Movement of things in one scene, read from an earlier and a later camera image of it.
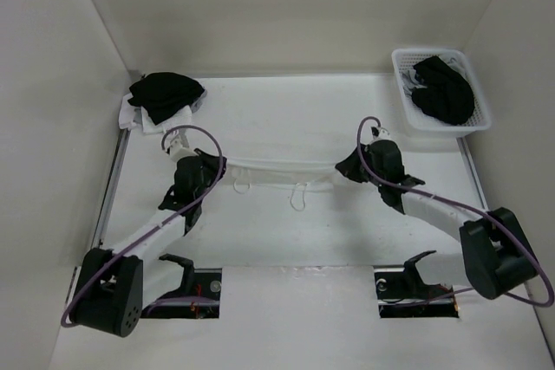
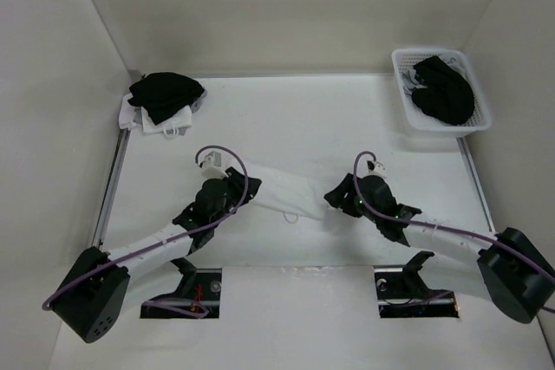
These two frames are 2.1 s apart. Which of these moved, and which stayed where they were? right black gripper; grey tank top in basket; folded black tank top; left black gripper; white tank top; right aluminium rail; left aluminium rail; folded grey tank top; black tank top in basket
Moved: left black gripper; right black gripper; white tank top
Stayed: folded black tank top; folded grey tank top; right aluminium rail; grey tank top in basket; black tank top in basket; left aluminium rail
